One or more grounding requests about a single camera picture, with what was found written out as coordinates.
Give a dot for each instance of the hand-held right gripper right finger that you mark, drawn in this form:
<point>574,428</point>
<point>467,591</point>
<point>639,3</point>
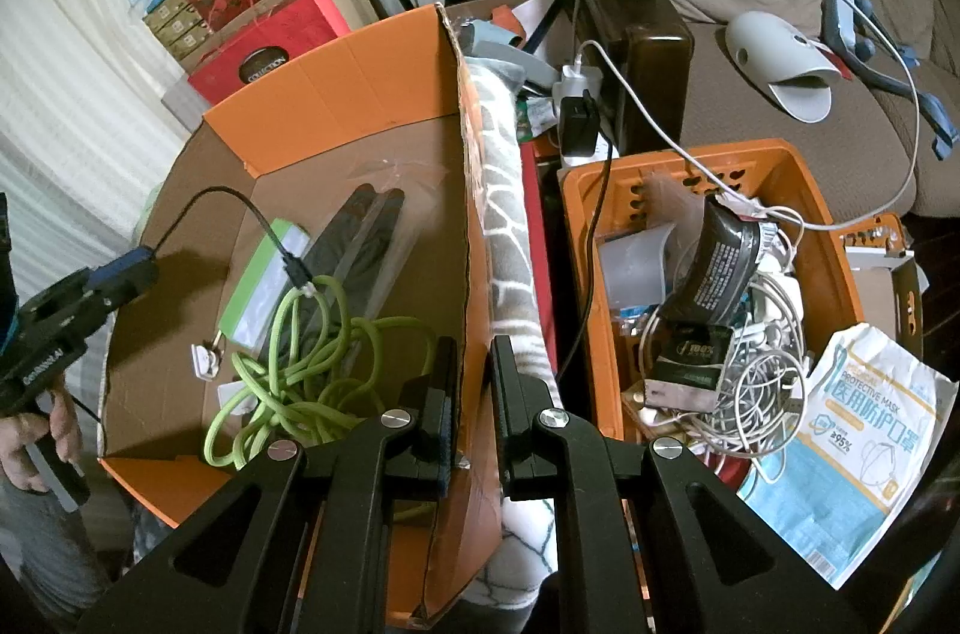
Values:
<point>506,409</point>

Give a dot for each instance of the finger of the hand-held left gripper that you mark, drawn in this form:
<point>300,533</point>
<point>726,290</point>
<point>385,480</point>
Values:
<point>67,308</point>
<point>127,268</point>

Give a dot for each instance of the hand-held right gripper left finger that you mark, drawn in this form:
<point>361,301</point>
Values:
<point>444,431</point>

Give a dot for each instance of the orange plastic basket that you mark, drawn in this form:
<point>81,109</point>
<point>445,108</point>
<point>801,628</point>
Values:
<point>600,364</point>

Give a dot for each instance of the green white power bank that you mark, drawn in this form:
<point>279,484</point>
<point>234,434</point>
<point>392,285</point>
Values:
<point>259,296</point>

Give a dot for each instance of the orange cardboard box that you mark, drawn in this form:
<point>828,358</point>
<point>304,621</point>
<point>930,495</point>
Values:
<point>337,72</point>

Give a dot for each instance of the person's left hand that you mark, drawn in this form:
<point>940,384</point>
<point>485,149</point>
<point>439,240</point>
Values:
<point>30,454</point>

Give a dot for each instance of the white plug adapter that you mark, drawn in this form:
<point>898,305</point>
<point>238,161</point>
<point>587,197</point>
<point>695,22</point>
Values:
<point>206,362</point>

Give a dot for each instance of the person's grey clothing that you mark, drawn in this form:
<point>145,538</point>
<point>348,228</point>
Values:
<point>45,544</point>

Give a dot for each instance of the red flat box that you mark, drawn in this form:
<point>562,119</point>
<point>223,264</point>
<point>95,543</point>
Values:
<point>540,229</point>

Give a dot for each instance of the translucent plastic cup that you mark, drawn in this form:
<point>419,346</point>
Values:
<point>637,274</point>

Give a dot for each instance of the small black box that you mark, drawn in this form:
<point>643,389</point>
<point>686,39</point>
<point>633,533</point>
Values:
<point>690,353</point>

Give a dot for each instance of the giraffe-pattern blanket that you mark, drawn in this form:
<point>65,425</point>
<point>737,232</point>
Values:
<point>502,214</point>

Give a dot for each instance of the white curtain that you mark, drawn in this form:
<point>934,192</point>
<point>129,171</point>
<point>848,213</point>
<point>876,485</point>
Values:
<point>75,42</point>

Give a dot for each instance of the stack of small green boxes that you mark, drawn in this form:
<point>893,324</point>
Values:
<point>176,27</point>

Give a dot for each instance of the dark grey pouch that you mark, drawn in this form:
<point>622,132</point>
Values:
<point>712,274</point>

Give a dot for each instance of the clear plastic bag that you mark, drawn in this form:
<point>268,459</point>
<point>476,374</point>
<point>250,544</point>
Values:
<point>671,199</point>

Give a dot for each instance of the black charger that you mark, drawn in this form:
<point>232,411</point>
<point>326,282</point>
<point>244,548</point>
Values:
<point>579,124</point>

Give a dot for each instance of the red oval-label gift box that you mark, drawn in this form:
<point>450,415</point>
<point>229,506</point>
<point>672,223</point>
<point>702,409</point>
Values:
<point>307,27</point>

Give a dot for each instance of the white power strip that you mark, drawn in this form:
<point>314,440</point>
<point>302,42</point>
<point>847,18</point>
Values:
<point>556,109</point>

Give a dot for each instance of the white charger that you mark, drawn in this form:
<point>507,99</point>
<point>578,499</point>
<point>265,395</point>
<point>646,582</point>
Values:
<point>581,79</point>

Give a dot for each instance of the face mask packet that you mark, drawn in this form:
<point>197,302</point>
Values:
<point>847,454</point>

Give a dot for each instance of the grey plastic tool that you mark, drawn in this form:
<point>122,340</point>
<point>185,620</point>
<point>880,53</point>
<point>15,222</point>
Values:
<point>510,57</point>

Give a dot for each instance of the dark wooden armrest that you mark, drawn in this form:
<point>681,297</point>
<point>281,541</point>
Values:
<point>652,79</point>

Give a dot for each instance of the brown sofa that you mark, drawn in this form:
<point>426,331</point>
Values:
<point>847,154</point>

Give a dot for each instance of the white curved plastic shell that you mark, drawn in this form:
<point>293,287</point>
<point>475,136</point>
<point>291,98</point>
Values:
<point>765,45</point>

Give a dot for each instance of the grey blue-padded tool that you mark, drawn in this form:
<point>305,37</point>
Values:
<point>840,19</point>

